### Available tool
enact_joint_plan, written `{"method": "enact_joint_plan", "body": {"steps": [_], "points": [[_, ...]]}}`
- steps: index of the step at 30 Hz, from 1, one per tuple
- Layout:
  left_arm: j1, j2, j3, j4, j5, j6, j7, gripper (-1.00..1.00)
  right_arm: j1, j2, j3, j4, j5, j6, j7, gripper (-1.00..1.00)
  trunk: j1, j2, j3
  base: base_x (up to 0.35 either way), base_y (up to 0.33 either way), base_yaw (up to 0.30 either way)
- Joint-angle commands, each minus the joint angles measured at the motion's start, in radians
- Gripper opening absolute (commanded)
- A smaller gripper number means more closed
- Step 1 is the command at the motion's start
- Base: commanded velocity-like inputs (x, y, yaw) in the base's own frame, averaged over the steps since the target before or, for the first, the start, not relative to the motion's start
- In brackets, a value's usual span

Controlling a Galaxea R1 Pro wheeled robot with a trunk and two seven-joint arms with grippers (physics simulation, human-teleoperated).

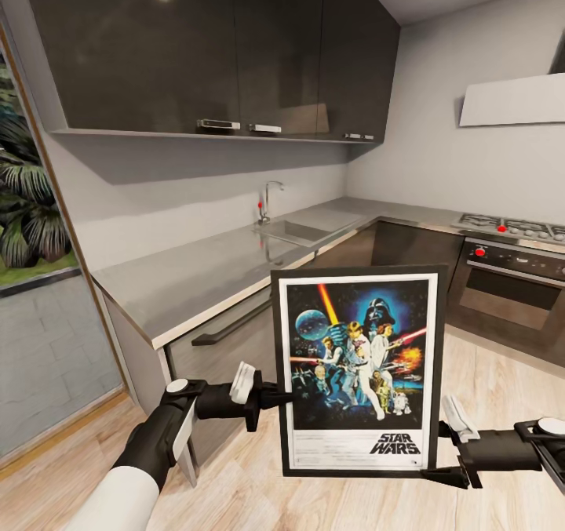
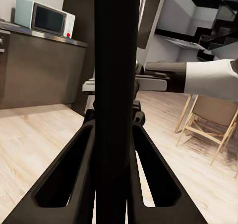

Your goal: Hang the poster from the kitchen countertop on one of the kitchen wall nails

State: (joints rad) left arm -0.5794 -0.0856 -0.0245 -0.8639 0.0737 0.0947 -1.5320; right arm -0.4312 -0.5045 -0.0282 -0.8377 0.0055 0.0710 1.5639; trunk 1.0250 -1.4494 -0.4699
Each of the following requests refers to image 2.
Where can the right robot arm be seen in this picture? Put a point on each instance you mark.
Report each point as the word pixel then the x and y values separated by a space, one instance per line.
pixel 214 79

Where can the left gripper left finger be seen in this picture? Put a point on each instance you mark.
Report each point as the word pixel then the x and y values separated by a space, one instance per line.
pixel 65 192

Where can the breakfast table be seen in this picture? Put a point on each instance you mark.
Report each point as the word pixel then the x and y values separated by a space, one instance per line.
pixel 183 113

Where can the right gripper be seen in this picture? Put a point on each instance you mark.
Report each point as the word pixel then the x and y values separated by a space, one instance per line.
pixel 137 114

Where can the poster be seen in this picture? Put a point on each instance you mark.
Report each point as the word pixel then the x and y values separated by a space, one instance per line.
pixel 115 45

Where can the microwave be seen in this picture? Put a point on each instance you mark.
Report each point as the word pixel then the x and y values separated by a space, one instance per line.
pixel 32 14

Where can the stairs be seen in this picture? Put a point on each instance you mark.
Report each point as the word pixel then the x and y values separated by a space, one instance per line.
pixel 207 26

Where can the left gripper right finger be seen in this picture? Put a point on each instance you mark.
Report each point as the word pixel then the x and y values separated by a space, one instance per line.
pixel 173 205

